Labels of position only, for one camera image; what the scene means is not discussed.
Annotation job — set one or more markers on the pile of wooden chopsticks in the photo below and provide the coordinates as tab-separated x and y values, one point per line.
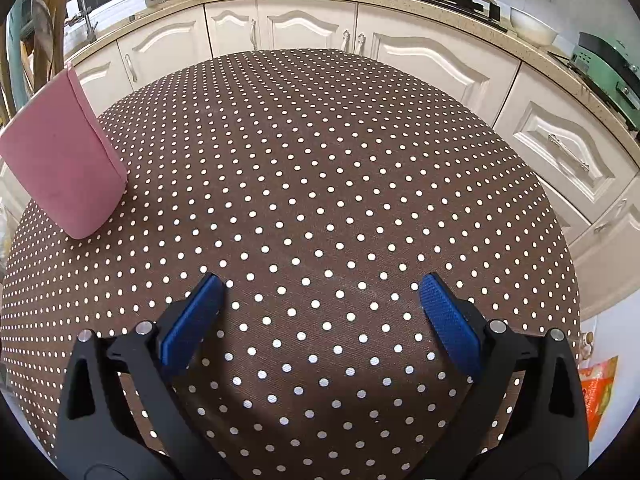
60	20

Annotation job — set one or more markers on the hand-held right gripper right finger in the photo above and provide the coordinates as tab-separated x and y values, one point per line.
450	320

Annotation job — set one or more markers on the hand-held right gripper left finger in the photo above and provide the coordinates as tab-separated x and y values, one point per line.
192	320

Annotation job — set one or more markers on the green cooking appliance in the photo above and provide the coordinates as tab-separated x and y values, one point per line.
605	60

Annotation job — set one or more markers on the white bowl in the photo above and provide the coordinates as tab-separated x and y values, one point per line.
532	30

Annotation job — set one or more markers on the pink utensil holder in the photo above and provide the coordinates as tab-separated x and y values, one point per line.
65	160

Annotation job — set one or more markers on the orange snack packet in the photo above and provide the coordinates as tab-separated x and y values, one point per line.
595	395

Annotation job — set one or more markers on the cream lower kitchen cabinets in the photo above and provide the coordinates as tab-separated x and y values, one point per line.
425	55

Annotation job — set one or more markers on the steel faucet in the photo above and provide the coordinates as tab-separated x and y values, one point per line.
82	2

